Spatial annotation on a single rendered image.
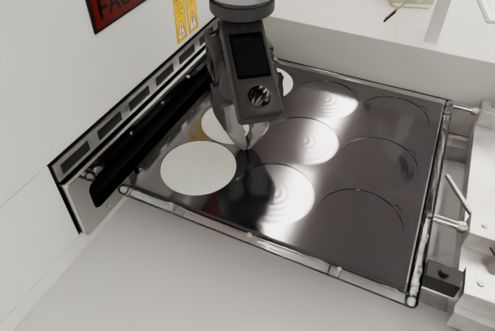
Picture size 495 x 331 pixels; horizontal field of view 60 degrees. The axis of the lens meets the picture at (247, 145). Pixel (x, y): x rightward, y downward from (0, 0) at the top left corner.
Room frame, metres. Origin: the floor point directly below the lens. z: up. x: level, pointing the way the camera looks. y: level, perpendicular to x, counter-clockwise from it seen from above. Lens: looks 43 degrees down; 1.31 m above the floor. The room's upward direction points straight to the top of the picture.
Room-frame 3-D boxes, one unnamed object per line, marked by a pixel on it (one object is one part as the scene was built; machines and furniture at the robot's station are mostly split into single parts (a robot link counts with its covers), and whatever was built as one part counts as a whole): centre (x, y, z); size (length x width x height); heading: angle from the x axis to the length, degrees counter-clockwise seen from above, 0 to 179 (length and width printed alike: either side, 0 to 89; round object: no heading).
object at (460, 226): (0.31, -0.24, 0.89); 0.05 x 0.01 x 0.01; 65
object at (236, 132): (0.44, 0.02, 0.95); 0.06 x 0.03 x 0.09; 16
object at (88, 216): (0.52, 0.12, 0.89); 0.44 x 0.02 x 0.10; 155
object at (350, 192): (0.45, -0.08, 0.90); 0.34 x 0.34 x 0.01; 65
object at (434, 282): (0.24, -0.21, 0.90); 0.04 x 0.02 x 0.03; 65
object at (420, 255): (0.37, -0.24, 0.90); 0.38 x 0.01 x 0.01; 155
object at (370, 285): (0.28, 0.00, 0.90); 0.37 x 0.01 x 0.01; 65
